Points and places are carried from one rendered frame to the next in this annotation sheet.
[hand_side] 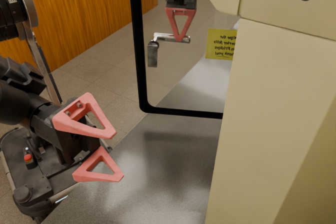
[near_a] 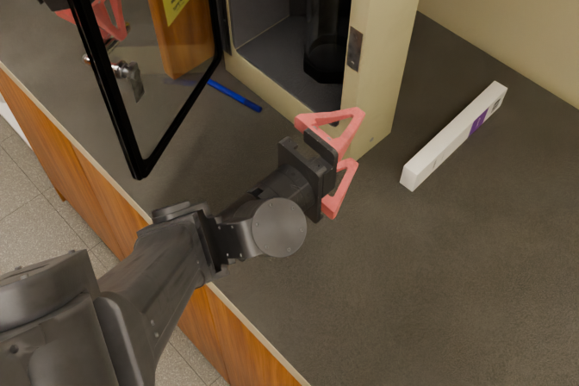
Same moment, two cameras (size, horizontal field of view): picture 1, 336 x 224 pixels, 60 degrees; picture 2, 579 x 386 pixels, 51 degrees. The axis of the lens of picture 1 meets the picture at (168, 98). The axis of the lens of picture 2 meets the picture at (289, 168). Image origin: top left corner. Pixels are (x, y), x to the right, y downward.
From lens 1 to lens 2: 62 cm
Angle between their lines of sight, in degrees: 50
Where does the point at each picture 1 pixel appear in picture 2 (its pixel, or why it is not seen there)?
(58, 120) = (342, 146)
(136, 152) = not seen: hidden behind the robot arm
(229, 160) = (372, 52)
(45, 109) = (270, 193)
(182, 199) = not seen: hidden behind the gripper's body
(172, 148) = (214, 170)
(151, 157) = (220, 199)
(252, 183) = (389, 52)
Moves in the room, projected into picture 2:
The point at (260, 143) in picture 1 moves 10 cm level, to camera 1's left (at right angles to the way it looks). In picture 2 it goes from (395, 6) to (382, 59)
